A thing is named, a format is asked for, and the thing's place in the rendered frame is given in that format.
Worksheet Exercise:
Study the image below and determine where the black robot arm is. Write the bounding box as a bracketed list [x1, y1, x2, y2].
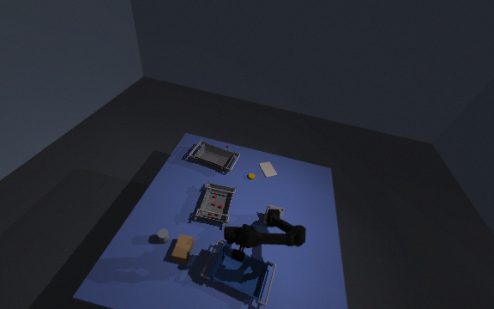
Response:
[224, 209, 305, 248]

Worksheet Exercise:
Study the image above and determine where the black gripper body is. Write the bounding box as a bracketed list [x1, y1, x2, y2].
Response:
[231, 224, 249, 262]

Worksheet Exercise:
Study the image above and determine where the grey cylinder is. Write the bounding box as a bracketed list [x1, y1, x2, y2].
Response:
[158, 228, 170, 244]

